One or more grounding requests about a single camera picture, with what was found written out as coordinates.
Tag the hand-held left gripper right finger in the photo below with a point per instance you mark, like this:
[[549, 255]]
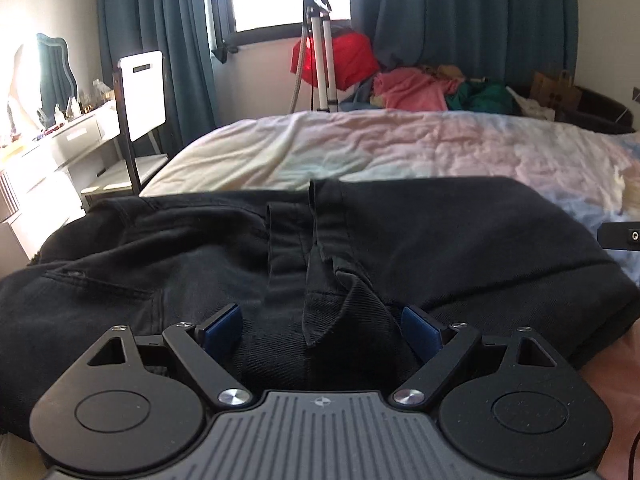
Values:
[[420, 332]]

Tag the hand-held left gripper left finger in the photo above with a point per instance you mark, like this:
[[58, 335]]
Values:
[[222, 332]]

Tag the black pants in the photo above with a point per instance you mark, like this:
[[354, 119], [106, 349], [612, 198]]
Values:
[[175, 260]]

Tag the black armchair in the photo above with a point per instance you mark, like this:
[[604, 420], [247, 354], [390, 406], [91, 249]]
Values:
[[600, 110]]

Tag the white cloth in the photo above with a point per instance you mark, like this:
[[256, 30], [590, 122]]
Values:
[[535, 109]]

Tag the brown paper bag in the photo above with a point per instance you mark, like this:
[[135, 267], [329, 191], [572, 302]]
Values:
[[555, 92]]

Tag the bed with pastel sheet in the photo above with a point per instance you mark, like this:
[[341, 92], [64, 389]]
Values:
[[400, 145]]

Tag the green cloth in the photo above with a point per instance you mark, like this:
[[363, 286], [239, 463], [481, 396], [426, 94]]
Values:
[[487, 97]]

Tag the tan cloth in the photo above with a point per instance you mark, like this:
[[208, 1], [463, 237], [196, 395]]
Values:
[[445, 72]]

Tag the pink cloth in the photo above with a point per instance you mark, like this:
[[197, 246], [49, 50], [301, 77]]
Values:
[[410, 90]]

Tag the white dressing table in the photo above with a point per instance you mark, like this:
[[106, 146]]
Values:
[[75, 135]]

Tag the white chair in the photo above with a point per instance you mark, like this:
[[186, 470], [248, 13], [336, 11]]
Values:
[[145, 90]]

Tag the cluster of cosmetic bottles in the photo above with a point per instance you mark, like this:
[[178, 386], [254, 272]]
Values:
[[97, 92]]

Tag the wide teal curtain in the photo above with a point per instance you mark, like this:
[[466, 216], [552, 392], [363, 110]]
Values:
[[450, 10]]

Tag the red bag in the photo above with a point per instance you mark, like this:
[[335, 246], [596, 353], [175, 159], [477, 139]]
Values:
[[350, 57]]

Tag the silver tripod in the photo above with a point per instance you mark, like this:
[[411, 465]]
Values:
[[320, 60]]

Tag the teal framed mirror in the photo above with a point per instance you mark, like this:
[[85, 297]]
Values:
[[52, 75]]

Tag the narrow teal curtain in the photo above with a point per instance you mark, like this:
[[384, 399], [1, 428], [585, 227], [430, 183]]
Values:
[[165, 10]]

